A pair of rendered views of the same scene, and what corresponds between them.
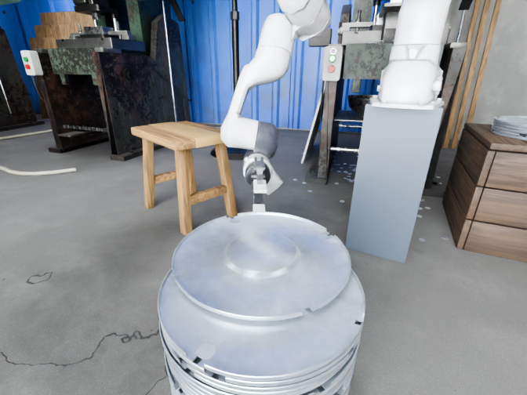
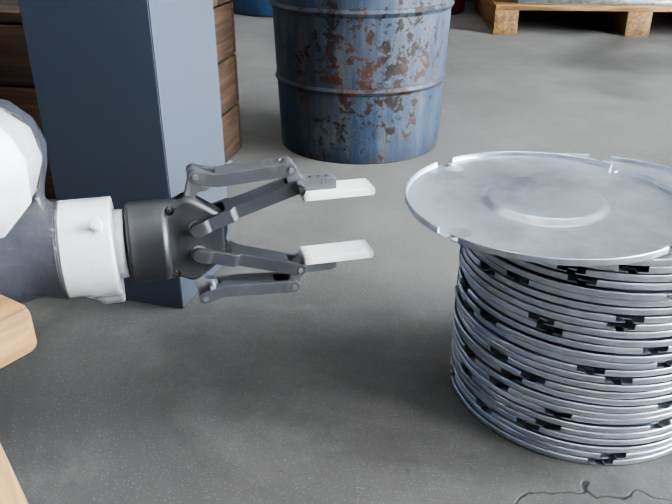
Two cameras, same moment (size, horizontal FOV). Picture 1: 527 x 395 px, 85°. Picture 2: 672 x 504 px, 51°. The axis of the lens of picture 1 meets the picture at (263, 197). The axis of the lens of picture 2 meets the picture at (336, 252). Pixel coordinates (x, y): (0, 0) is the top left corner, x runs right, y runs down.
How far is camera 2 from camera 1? 0.99 m
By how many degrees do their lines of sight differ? 89
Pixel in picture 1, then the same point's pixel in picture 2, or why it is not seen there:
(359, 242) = not seen: hidden behind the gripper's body
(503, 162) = not seen: hidden behind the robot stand
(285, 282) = (590, 183)
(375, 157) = (175, 84)
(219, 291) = (657, 214)
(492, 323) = (348, 218)
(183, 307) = not seen: outside the picture
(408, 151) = (200, 52)
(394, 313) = (362, 274)
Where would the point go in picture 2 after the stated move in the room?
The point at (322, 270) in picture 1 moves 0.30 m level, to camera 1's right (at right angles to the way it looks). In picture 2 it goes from (542, 167) to (452, 102)
